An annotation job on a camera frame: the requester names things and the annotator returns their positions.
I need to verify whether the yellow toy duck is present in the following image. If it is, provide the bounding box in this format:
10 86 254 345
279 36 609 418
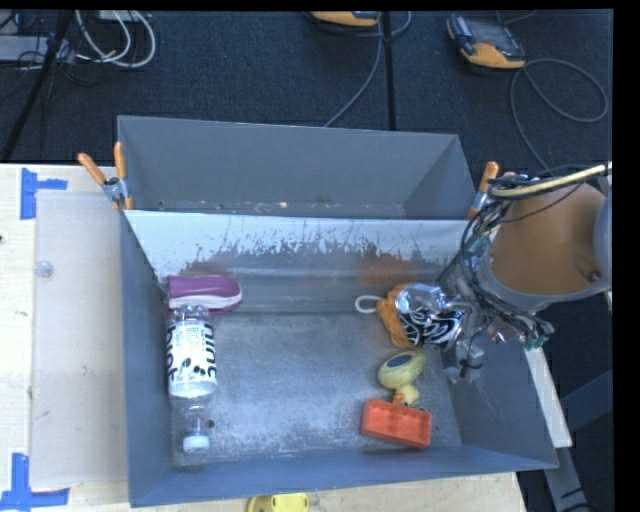
376 347 429 408

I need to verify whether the clear plastic bottle white label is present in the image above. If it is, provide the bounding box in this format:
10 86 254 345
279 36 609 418
165 301 220 454

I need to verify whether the grey metal bin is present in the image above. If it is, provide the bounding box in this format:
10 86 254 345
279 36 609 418
115 114 561 509

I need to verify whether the orange toy brick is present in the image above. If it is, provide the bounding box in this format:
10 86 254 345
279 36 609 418
359 397 433 450

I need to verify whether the pale wood board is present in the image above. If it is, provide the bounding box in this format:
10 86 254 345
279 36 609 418
28 189 129 492

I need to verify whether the orange plush toy white loop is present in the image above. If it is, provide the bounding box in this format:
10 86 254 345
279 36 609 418
354 285 417 350

